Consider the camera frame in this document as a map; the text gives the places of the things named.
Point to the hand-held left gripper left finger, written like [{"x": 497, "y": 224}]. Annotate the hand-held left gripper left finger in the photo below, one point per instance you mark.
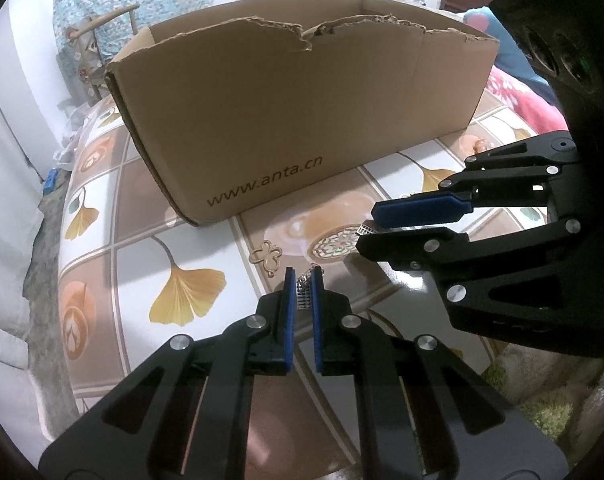
[{"x": 288, "y": 320}]

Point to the ginkgo patterned tablecloth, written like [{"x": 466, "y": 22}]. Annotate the ginkgo patterned tablecloth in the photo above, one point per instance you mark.
[{"x": 131, "y": 260}]

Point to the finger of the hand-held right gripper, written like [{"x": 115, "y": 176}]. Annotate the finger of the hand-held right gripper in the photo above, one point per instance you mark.
[
  {"x": 407, "y": 247},
  {"x": 417, "y": 210}
]

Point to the small blue floor object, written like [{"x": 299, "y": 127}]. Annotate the small blue floor object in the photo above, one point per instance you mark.
[{"x": 50, "y": 182}]

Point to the brown cardboard box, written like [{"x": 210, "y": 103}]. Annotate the brown cardboard box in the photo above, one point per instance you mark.
[{"x": 282, "y": 120}]

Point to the silver mesh earring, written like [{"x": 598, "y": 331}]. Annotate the silver mesh earring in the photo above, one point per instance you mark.
[
  {"x": 304, "y": 295},
  {"x": 366, "y": 230}
]

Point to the pink floral blanket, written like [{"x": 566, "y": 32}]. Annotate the pink floral blanket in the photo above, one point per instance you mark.
[{"x": 527, "y": 102}]

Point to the white green fuzzy blanket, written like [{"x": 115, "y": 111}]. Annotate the white green fuzzy blanket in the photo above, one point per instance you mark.
[{"x": 552, "y": 410}]

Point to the wooden chair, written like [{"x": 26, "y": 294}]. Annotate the wooden chair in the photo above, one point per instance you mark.
[{"x": 94, "y": 30}]

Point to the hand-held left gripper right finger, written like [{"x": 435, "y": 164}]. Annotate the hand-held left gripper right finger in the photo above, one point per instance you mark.
[{"x": 319, "y": 325}]

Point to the gold clover pendant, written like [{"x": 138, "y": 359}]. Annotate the gold clover pendant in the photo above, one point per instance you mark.
[{"x": 267, "y": 257}]

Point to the blue plush pillow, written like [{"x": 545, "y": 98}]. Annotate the blue plush pillow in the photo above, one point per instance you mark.
[{"x": 502, "y": 45}]

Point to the white plastic bag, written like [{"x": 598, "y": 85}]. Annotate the white plastic bag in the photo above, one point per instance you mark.
[{"x": 69, "y": 145}]

